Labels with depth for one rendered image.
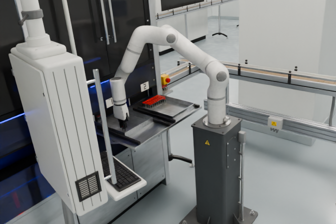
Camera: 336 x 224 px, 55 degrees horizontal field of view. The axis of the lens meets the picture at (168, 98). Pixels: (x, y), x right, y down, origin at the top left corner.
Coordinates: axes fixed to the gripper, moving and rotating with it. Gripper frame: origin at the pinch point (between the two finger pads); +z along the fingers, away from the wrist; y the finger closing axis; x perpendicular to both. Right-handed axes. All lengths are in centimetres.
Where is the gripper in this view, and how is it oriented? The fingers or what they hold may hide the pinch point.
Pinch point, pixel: (123, 124)
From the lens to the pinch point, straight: 210.5
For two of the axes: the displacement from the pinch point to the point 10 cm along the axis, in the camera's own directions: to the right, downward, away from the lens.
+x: 6.4, -3.4, 6.9
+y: 7.7, 1.8, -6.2
